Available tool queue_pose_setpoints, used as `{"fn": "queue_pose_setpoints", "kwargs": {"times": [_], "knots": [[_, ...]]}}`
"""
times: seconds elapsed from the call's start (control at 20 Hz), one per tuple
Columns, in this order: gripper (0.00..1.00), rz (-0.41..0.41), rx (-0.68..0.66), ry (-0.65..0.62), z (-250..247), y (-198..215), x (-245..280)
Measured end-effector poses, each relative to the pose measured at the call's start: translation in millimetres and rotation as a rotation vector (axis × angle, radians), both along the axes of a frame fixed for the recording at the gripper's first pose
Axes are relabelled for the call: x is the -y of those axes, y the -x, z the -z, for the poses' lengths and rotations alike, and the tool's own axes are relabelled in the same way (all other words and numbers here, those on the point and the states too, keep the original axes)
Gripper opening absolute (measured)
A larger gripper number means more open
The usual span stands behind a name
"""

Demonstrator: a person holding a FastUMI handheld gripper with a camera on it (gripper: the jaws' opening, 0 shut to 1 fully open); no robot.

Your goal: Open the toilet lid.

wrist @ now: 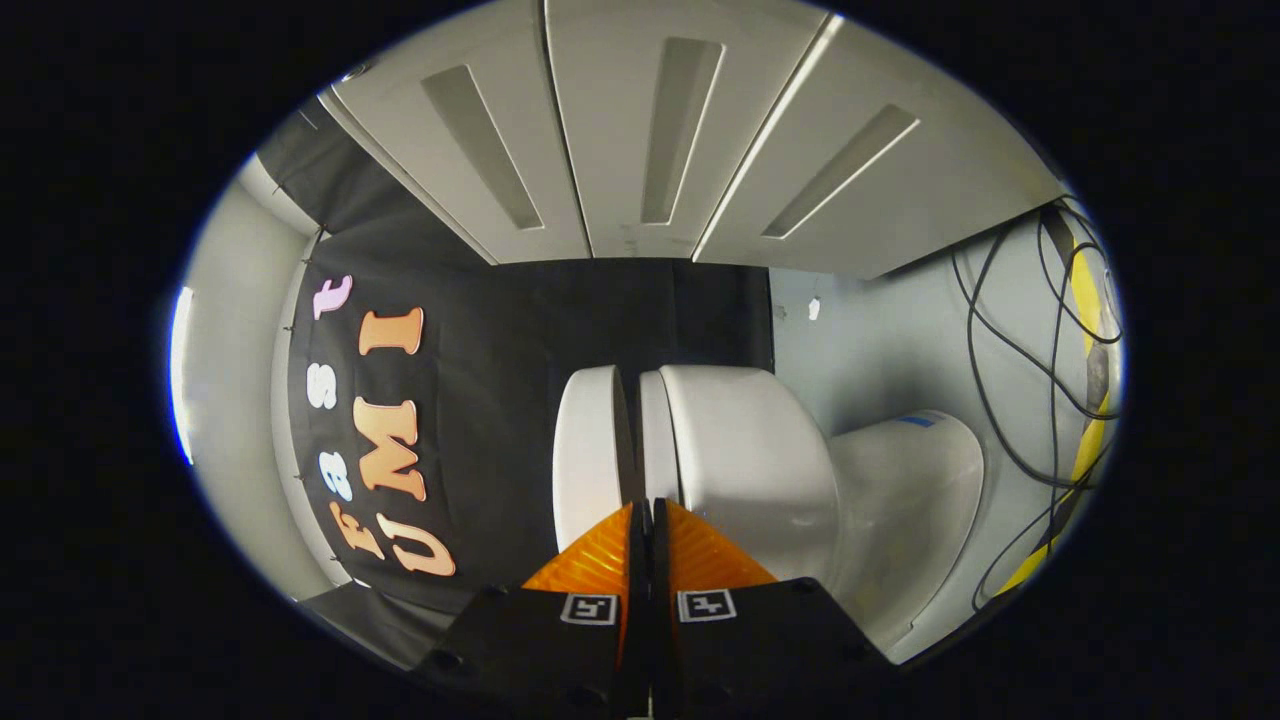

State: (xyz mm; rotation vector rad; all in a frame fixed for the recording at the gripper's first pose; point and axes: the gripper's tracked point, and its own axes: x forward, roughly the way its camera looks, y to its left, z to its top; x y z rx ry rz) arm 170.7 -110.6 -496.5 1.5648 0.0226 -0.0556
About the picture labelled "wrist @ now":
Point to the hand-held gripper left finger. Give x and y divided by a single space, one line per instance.
540 650

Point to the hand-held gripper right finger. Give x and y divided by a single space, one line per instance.
760 650

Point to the white toilet lid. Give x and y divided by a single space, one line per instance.
590 450

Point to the white ceramic toilet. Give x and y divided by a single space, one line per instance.
760 460

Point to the black backdrop cloth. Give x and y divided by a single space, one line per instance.
500 380

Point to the large ceiling light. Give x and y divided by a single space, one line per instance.
182 370

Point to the yellow floor tape strip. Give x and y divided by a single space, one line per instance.
1085 290

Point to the white drawer cabinet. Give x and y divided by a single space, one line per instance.
620 150

